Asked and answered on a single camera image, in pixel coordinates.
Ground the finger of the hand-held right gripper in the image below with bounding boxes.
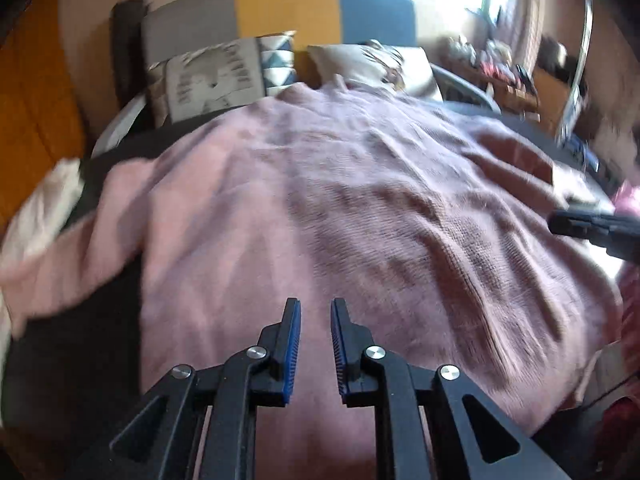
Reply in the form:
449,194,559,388
547,207,640,262

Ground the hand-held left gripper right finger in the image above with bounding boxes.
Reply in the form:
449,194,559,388
330,297,576,480

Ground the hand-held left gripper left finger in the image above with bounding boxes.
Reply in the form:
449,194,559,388
65,297,302,480

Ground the pink knitted sweater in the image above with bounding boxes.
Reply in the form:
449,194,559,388
0,80,626,480

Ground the pink ruffled bed cover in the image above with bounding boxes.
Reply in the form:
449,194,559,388
612,179,640,213

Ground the blue folding chair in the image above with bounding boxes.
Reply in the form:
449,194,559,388
562,132,603,173

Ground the wooden desk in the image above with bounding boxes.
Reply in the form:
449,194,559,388
440,35,543,123

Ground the white metal pole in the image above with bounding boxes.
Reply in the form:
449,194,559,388
559,0,597,138

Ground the person's dark red clothing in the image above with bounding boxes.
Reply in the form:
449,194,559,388
602,392,640,443

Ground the deer print cushion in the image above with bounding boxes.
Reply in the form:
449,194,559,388
307,42,443,103

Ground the tiger print cushion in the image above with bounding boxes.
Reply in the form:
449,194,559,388
150,32,297,126

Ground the white cloth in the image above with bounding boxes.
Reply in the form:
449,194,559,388
0,159,85,266

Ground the grey yellow blue sofa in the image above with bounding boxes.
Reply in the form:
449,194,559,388
90,0,501,156

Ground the black padded backrest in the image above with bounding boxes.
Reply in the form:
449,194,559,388
110,0,151,111

